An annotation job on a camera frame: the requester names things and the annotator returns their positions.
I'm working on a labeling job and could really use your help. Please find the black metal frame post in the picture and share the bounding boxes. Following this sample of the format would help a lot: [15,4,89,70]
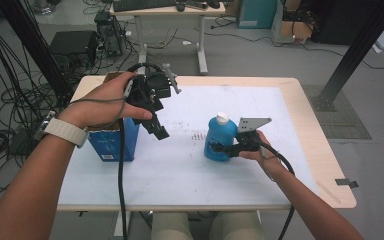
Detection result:
[311,0,384,113]
[0,0,73,104]

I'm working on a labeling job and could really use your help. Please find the white table mat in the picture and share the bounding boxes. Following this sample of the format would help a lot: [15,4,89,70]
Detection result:
[57,85,318,206]

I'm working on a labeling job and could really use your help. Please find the blue bottle with white cap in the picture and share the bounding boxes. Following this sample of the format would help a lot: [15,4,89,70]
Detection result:
[203,111,239,163]

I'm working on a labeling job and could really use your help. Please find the black equipment case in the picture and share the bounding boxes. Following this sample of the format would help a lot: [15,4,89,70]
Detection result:
[49,30,99,68]

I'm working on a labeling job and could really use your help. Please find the person's beige trousers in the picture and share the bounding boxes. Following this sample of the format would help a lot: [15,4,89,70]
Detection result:
[151,210,264,240]

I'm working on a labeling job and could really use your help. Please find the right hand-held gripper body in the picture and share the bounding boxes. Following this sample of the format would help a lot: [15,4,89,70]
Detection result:
[229,116,273,158]

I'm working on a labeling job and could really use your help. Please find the wristwatch with white band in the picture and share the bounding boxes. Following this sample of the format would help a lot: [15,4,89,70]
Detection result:
[34,111,89,149]

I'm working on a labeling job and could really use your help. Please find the thick black left gripper cable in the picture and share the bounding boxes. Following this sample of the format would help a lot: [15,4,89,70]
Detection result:
[117,62,164,240]

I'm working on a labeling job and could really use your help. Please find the thin grey right gripper cable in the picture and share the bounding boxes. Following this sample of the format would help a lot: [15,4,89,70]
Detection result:
[259,146,278,183]

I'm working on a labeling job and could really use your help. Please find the thin grey gripper cable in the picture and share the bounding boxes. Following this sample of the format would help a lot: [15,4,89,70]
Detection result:
[259,146,278,183]
[67,79,135,123]

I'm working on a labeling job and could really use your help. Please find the teal box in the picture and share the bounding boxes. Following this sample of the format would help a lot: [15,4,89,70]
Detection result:
[236,0,279,30]

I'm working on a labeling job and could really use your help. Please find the grey ribbed floor mat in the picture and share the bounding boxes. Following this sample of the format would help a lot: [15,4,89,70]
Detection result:
[301,84,373,140]

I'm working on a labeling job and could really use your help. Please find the black tape piece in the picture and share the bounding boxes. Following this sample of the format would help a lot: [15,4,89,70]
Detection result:
[334,178,359,189]

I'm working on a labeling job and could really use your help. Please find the brown cardboard box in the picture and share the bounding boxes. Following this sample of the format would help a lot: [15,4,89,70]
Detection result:
[279,20,314,40]

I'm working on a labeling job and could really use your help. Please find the black computer tower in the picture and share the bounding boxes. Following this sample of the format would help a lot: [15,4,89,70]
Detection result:
[94,11,128,58]

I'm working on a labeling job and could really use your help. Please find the thick black right gripper cable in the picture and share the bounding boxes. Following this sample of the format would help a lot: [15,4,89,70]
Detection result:
[254,139,297,240]

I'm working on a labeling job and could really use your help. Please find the thick black gripper cable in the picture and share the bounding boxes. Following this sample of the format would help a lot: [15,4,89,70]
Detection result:
[254,139,297,240]
[117,62,164,240]

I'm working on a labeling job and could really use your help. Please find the person's left hand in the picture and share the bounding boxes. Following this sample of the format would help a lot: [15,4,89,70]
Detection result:
[58,71,154,129]

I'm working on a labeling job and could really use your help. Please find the person's right hand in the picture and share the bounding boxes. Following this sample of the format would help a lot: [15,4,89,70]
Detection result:
[239,129,287,178]

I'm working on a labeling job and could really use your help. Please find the black keyboard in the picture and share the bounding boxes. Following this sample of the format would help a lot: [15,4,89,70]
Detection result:
[112,0,178,13]

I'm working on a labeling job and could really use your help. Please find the blue cardboard box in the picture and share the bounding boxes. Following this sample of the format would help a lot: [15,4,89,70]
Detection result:
[86,71,140,163]

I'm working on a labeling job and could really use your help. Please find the bundle of black floor cables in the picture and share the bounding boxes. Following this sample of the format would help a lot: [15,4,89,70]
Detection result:
[0,19,61,201]

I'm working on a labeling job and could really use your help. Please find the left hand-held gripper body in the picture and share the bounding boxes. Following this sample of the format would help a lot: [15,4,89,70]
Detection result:
[125,63,183,113]

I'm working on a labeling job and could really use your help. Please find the thin grey left gripper cable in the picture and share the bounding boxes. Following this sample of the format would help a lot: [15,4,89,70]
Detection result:
[67,79,135,123]

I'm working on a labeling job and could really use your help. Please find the white desk with wooden top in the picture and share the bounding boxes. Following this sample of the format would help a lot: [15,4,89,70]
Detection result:
[109,1,226,76]

